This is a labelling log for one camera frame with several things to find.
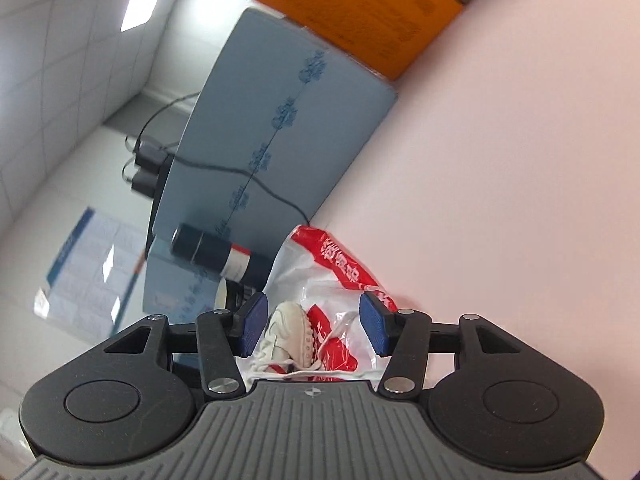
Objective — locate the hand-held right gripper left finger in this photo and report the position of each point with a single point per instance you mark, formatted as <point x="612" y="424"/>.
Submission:
<point x="252" y="322"/>

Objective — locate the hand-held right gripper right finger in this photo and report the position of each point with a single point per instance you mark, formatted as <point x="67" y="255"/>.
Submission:
<point x="377" y="322"/>

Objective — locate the dark blue ceramic bowl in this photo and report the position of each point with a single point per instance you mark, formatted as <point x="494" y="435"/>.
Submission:
<point x="232" y="295"/>

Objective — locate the red and white plastic bag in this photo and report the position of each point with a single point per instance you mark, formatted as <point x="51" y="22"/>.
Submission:
<point x="335" y="270"/>

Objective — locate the dark blue vacuum bottle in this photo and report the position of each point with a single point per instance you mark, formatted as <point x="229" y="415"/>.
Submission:
<point x="220" y="255"/>

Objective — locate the light blue box with label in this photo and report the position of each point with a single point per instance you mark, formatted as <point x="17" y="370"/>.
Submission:
<point x="175" y="285"/>

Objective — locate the black power adapter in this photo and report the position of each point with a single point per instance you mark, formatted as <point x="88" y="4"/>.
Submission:
<point x="145" y="182"/>
<point x="150" y="155"/>

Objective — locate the large light blue cardboard box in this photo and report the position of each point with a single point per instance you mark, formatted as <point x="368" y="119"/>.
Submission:
<point x="280" y="140"/>

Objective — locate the orange cardboard box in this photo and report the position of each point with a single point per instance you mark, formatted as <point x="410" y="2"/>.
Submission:
<point x="370" y="15"/>

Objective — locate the ceiling light panel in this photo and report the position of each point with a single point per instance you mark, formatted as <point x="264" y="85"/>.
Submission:
<point x="142" y="4"/>

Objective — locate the wall poster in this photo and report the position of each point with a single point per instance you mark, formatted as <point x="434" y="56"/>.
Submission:
<point x="90" y="275"/>

